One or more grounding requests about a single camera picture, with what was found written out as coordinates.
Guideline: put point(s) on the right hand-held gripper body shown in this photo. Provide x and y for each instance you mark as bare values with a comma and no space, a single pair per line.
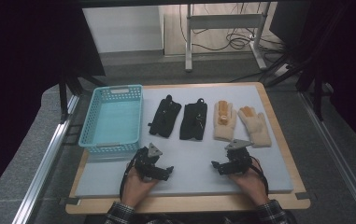
238,158

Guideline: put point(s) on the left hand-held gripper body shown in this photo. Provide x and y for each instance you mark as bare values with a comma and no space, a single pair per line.
146,163

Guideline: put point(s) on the black glove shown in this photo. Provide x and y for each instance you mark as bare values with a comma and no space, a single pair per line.
193,119
165,116

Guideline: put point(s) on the light blue plastic basket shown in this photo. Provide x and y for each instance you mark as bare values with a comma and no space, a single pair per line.
113,123

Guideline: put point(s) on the person's left hand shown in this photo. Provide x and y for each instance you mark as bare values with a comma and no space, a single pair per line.
136,189

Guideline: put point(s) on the person's right hand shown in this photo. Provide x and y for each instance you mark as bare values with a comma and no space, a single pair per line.
253,186

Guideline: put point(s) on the grey foam mat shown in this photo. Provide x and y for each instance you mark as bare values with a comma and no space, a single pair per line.
191,155

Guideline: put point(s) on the beige fleece glove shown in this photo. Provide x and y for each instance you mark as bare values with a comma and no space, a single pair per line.
255,127
224,121

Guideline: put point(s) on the grey tape piece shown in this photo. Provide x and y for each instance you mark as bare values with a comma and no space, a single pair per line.
303,196
71,201

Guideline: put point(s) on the white power strip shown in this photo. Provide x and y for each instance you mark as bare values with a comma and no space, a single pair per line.
281,70

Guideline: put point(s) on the black tripod stand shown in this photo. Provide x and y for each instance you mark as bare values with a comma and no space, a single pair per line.
69,87
306,71

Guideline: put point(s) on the white panel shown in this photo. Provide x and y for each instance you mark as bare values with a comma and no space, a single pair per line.
122,29

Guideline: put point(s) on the dark curtain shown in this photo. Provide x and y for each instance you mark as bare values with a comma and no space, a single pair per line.
350,68
26,77

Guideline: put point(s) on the aluminium rail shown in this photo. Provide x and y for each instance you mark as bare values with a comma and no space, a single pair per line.
337,155
45,161

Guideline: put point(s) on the white metal desk frame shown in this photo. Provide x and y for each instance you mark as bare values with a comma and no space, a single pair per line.
225,21

